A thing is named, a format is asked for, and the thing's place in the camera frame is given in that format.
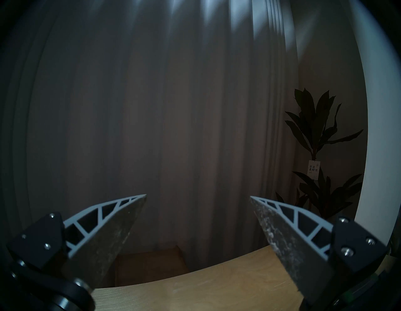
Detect potted plant with paper tag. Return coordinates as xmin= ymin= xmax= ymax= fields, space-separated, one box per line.
xmin=275 ymin=88 xmax=364 ymax=220

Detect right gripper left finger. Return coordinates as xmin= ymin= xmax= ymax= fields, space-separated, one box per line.
xmin=6 ymin=194 xmax=148 ymax=292

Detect white paper plant tag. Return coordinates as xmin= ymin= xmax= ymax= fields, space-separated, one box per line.
xmin=308 ymin=160 xmax=322 ymax=180

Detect long grey curtain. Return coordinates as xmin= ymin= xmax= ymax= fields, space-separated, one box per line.
xmin=0 ymin=0 xmax=302 ymax=280

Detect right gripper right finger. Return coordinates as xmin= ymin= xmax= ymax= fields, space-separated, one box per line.
xmin=250 ymin=196 xmax=388 ymax=306

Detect light wooden table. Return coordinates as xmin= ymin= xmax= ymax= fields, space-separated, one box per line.
xmin=92 ymin=245 xmax=401 ymax=311

